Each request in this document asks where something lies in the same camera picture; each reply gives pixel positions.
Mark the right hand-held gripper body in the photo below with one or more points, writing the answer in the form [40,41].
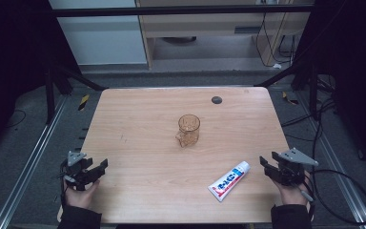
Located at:
[290,167]

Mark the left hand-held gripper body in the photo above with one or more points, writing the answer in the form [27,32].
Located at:
[76,170]

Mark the person's left hand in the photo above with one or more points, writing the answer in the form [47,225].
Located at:
[81,196]

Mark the person's right hand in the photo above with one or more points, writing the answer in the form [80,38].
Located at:
[290,194]

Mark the white toothpaste tube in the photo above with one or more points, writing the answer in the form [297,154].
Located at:
[229,181]

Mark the black yellow striped tape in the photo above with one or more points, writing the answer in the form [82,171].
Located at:
[289,99]
[83,102]

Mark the black metal stand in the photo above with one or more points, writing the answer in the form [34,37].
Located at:
[313,92]
[50,95]

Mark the grey round table grommet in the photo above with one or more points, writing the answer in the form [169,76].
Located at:
[216,100]

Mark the amber glass mug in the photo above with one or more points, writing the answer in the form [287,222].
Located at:
[189,130]

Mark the white plug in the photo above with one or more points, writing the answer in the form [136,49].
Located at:
[277,66]

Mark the dark curtain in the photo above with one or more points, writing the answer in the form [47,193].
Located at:
[12,63]
[352,63]

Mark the white cabinet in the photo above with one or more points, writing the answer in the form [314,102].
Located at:
[101,39]

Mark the light wooden desk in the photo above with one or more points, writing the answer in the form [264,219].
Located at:
[203,27]

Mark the aluminium floor rail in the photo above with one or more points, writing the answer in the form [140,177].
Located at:
[31,159]
[336,159]

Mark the black horizontal frame bar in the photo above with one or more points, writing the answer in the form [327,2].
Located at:
[178,10]

